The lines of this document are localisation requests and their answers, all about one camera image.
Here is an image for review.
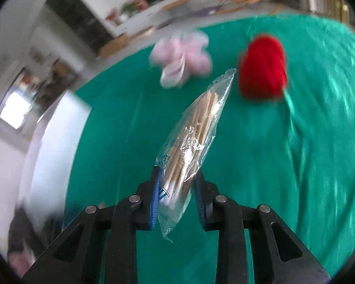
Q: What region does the green tablecloth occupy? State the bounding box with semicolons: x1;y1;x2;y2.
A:
63;13;355;284

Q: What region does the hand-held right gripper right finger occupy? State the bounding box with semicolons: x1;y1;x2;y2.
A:
194;170;332;284

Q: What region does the white board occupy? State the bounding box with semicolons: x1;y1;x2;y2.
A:
19;90;92;222

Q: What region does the white television cabinet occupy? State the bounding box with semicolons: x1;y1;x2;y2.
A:
111;0;216;39

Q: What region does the clear cotton swab packet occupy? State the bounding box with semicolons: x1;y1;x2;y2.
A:
155;68;237;243

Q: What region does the black display cabinet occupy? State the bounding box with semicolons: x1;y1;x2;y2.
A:
44;0;114;55

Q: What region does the green leafy potted plant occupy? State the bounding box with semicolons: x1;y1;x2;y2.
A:
120;1;142;17

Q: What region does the red flower potted plant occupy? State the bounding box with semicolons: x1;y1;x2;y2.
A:
105;10;119;26

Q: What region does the red yarn ball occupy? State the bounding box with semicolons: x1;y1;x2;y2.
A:
238;35;289;100

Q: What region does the pink plush toy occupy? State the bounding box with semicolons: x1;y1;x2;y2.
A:
149;31;212;89

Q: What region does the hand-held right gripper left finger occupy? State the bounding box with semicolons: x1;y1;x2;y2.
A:
22;166;161;284

